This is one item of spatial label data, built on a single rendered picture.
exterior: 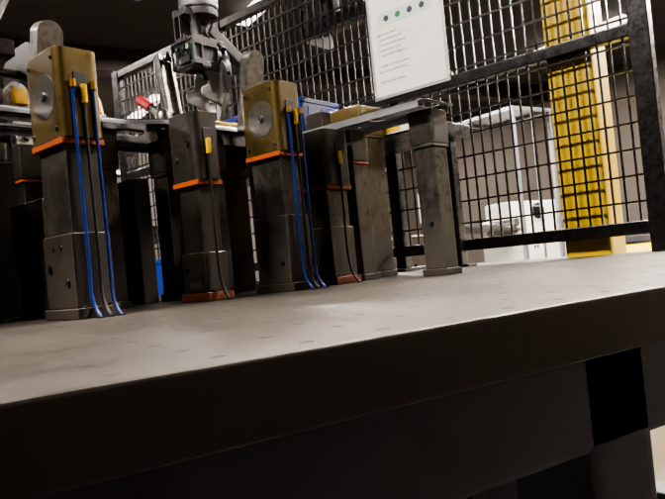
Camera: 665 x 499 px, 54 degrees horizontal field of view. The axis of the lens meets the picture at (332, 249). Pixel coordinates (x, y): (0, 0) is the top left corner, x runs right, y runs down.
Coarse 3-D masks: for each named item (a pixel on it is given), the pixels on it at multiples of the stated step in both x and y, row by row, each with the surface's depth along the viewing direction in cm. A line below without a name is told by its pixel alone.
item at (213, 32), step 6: (210, 30) 127; (216, 30) 128; (216, 36) 128; (222, 36) 129; (228, 42) 130; (228, 48) 130; (234, 48) 132; (228, 54) 131; (234, 54) 131; (240, 54) 133; (234, 60) 132; (234, 66) 133; (234, 72) 136
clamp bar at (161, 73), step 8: (152, 56) 139; (160, 56) 139; (168, 56) 137; (160, 64) 138; (168, 64) 140; (160, 72) 138; (168, 72) 140; (160, 80) 138; (168, 80) 140; (160, 88) 138; (168, 88) 139; (176, 88) 140; (160, 96) 138; (168, 96) 138; (176, 96) 139; (168, 104) 137; (176, 104) 139; (176, 112) 139
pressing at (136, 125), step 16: (0, 112) 94; (16, 112) 94; (0, 128) 102; (16, 128) 104; (112, 128) 110; (128, 128) 111; (144, 128) 112; (160, 128) 113; (224, 128) 114; (128, 144) 123; (144, 144) 125; (224, 144) 132; (240, 144) 134
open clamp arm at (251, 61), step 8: (240, 56) 113; (248, 56) 112; (256, 56) 113; (240, 64) 113; (248, 64) 112; (256, 64) 113; (240, 72) 113; (248, 72) 112; (256, 72) 113; (240, 80) 113; (248, 80) 112; (256, 80) 114; (240, 88) 113; (240, 96) 113; (240, 104) 114; (240, 112) 114; (240, 120) 114; (240, 128) 114
